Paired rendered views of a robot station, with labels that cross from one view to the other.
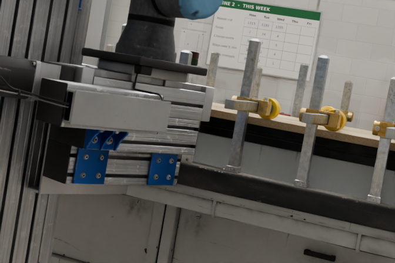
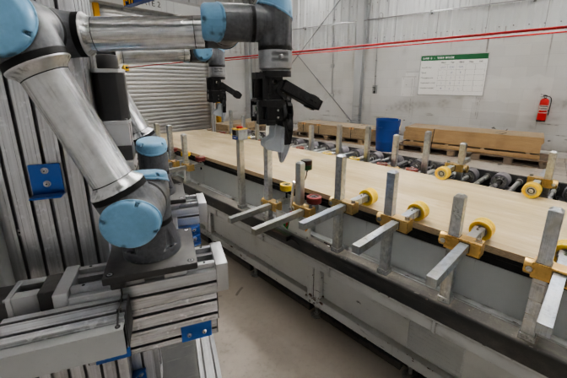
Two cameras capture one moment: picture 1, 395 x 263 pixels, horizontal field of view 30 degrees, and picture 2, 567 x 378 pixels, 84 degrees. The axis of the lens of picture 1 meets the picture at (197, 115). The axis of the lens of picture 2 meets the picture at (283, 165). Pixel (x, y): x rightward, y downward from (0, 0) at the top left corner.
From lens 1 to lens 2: 1.45 m
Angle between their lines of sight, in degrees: 28
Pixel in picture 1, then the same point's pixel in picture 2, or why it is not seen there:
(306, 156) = (385, 251)
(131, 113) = (67, 355)
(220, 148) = not seen: hidden behind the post
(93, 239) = (283, 261)
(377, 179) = (445, 283)
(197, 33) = (411, 78)
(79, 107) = not seen: outside the picture
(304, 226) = (389, 301)
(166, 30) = not seen: hidden behind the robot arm
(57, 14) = (82, 219)
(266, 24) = (452, 67)
